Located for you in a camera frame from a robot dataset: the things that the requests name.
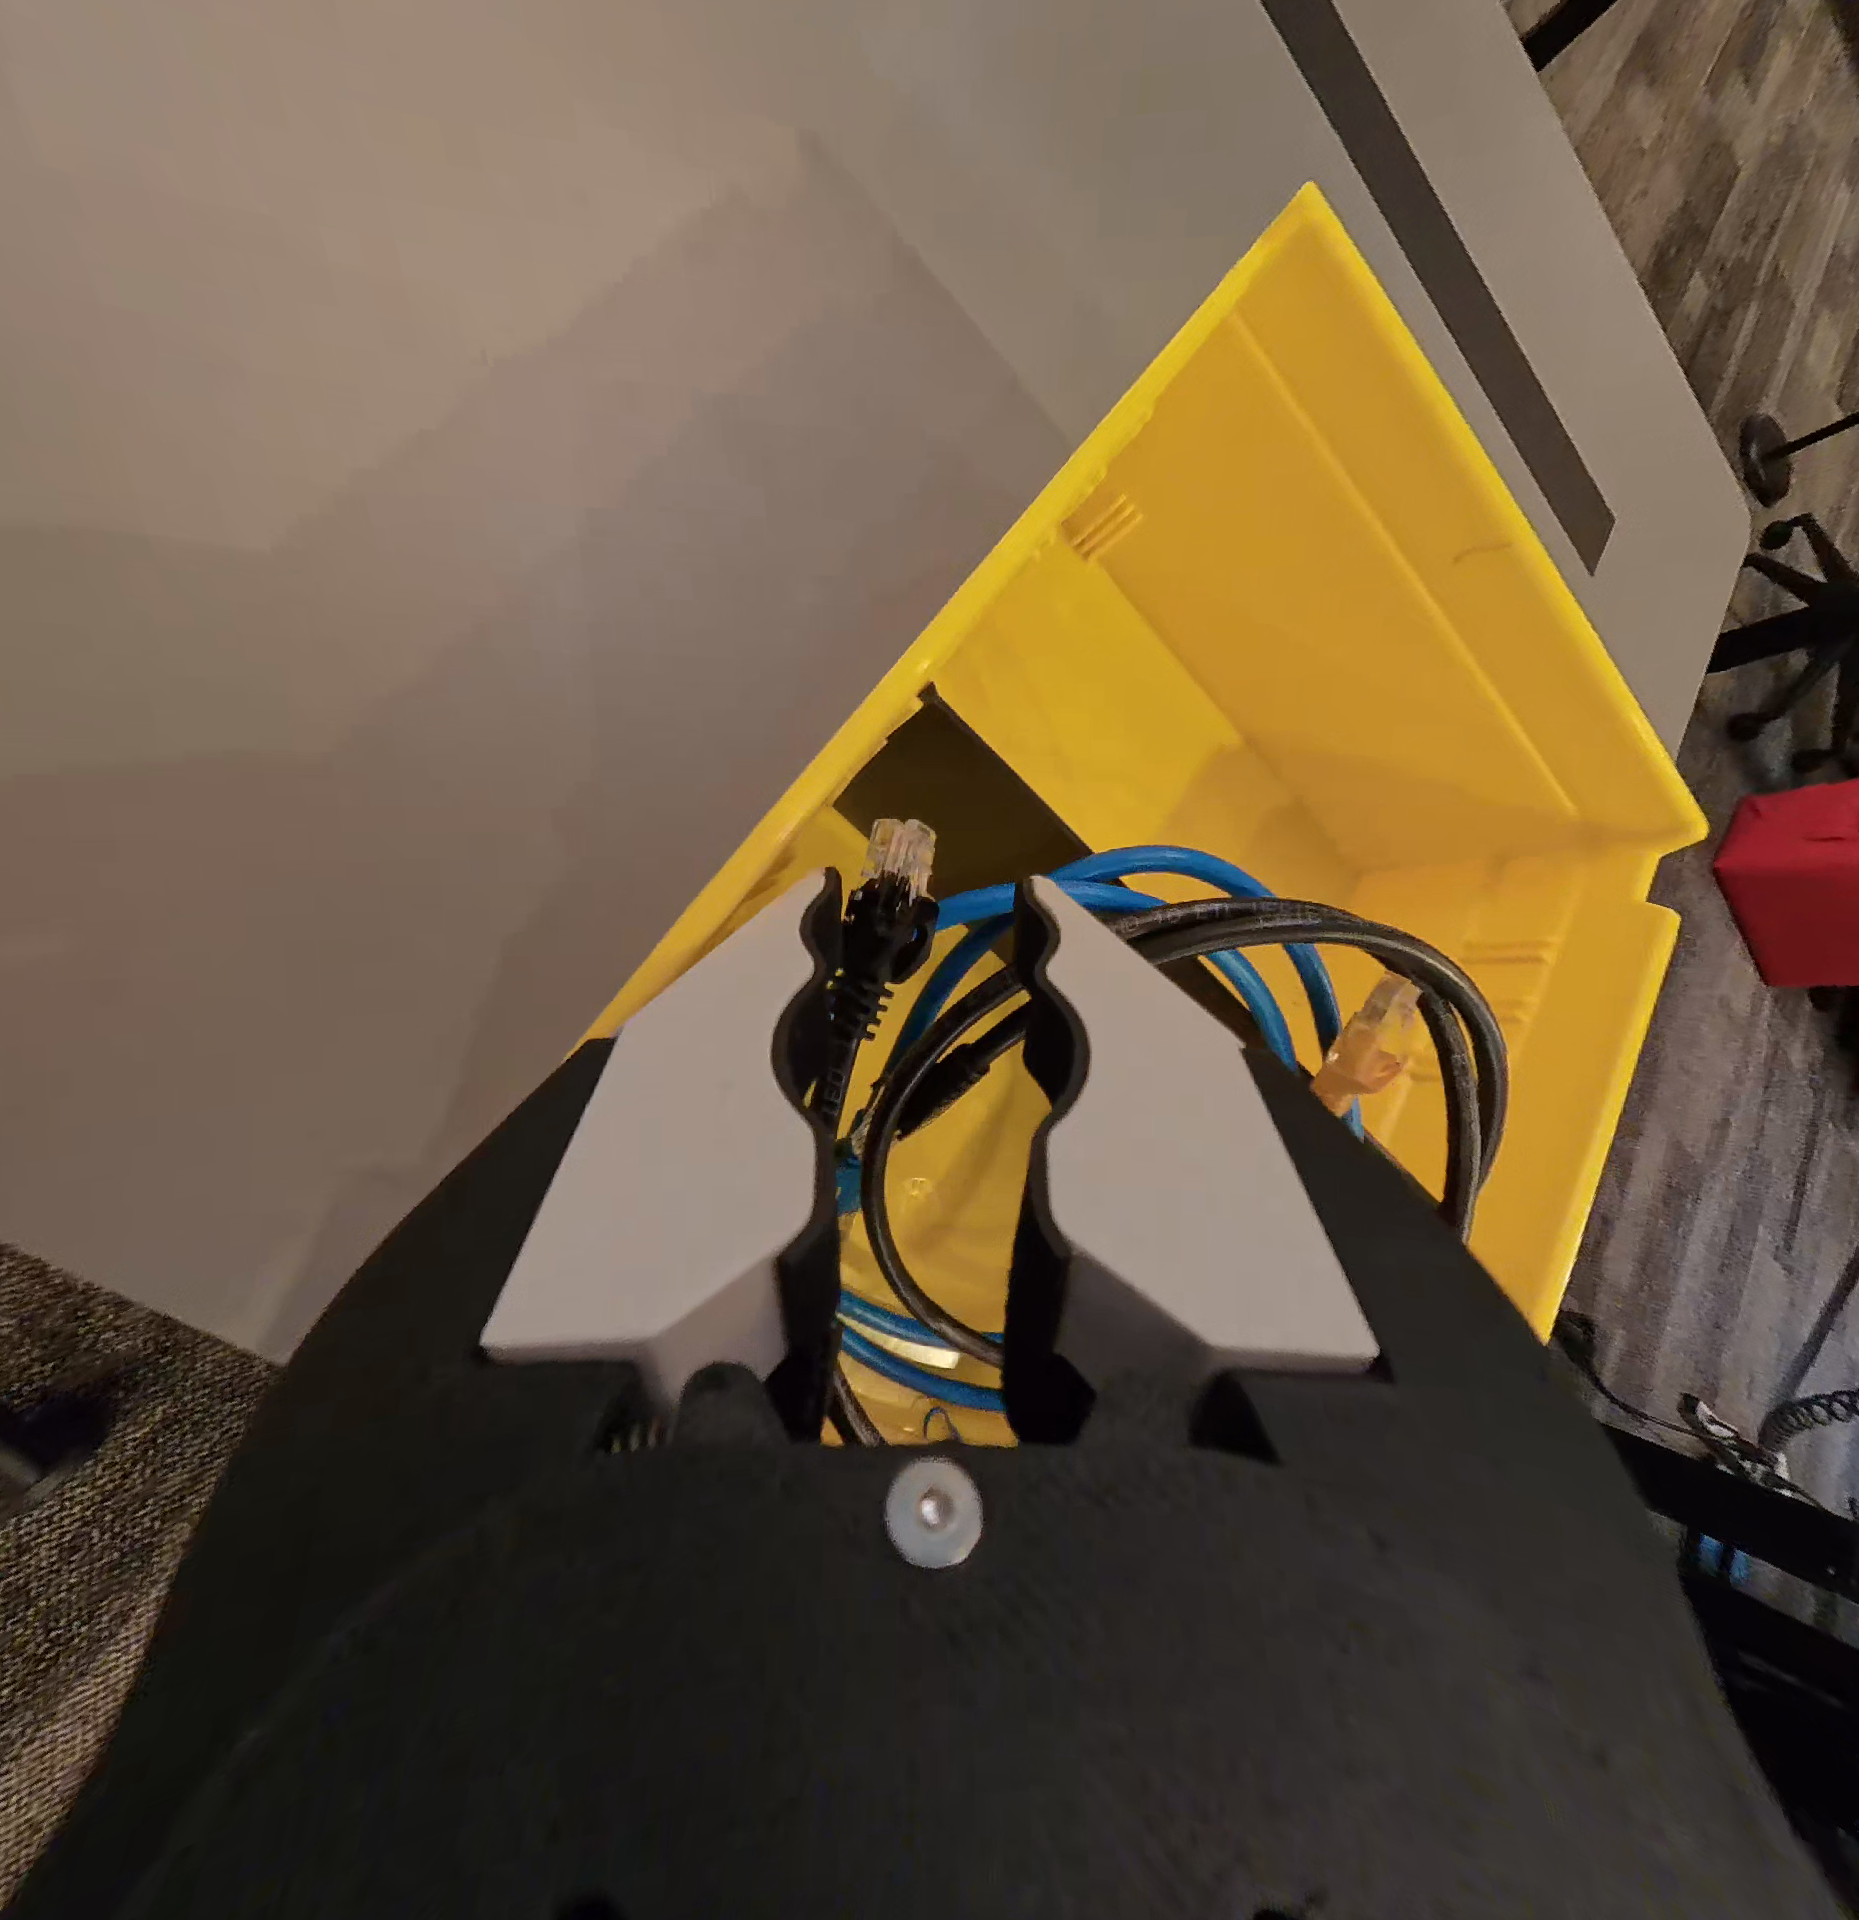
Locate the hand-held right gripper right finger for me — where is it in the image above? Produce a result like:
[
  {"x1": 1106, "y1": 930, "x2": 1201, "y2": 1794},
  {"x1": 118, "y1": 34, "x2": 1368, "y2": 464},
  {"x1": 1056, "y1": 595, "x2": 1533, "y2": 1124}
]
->
[{"x1": 1009, "y1": 874, "x2": 1389, "y2": 1444}]

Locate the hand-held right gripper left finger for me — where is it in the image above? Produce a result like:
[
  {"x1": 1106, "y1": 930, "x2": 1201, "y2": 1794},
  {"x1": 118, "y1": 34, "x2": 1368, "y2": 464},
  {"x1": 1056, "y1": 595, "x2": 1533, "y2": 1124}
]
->
[{"x1": 481, "y1": 867, "x2": 845, "y2": 1444}]

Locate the yellow ethernet cable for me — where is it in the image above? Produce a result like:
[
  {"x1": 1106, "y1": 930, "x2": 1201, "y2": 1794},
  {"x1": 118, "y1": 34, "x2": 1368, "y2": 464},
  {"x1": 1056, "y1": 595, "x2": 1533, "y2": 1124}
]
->
[{"x1": 1306, "y1": 971, "x2": 1429, "y2": 1123}]

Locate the black ethernet cable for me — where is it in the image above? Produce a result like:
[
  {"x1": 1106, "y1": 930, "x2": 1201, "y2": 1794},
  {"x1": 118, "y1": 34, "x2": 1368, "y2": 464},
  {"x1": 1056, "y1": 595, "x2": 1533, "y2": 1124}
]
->
[{"x1": 803, "y1": 815, "x2": 1513, "y2": 1449}]

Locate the blue ethernet cable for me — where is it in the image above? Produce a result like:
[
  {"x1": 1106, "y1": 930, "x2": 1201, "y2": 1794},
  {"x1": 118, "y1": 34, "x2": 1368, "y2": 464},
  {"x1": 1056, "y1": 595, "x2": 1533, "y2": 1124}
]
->
[{"x1": 837, "y1": 843, "x2": 1368, "y2": 1416}]

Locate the yellow plastic bin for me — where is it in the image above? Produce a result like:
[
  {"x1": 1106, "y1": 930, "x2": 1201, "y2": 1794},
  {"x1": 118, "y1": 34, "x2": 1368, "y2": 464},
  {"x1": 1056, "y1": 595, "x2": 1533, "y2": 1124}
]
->
[{"x1": 576, "y1": 181, "x2": 1713, "y2": 1449}]

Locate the black office chair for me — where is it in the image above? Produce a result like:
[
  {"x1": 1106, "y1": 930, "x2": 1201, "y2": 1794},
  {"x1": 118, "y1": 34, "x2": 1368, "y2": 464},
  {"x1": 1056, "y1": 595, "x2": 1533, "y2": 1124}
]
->
[{"x1": 1713, "y1": 507, "x2": 1859, "y2": 781}]

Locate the black pole stand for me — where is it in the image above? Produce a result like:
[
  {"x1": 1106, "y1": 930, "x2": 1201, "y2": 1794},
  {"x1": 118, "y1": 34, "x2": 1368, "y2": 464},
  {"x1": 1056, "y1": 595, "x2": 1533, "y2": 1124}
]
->
[{"x1": 1741, "y1": 393, "x2": 1859, "y2": 506}]

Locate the thin black power cable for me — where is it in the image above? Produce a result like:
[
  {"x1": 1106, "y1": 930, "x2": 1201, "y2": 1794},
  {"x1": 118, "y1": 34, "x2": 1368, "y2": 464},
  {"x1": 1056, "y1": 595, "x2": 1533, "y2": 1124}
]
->
[{"x1": 862, "y1": 901, "x2": 1513, "y2": 1373}]

